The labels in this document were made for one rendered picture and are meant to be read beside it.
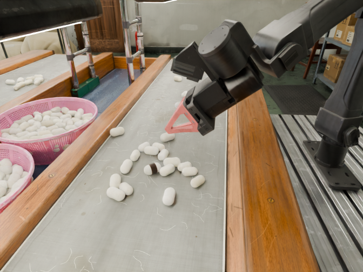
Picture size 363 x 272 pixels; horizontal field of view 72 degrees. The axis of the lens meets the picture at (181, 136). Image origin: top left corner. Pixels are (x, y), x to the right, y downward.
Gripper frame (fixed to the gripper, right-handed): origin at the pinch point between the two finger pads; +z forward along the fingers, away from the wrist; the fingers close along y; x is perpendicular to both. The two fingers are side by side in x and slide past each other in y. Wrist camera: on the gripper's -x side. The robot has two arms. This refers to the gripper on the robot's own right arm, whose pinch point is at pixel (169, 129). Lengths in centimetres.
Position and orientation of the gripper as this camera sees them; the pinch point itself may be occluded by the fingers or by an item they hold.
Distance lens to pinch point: 51.5
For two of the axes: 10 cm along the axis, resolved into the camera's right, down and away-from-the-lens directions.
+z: -7.7, 4.8, 4.2
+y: -1.5, 5.0, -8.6
